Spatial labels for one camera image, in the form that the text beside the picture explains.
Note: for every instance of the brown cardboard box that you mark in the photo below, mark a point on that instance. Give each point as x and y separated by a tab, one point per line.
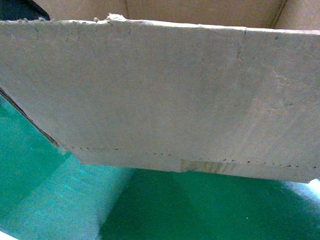
227	87

